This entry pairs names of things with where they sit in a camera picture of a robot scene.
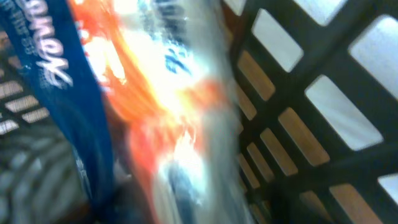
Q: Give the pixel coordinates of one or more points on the grey plastic basket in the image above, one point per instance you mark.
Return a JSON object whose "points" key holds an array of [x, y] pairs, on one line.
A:
{"points": [[316, 83]]}

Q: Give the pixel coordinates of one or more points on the blue tissue multipack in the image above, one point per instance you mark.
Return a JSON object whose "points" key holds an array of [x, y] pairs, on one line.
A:
{"points": [[143, 90]]}

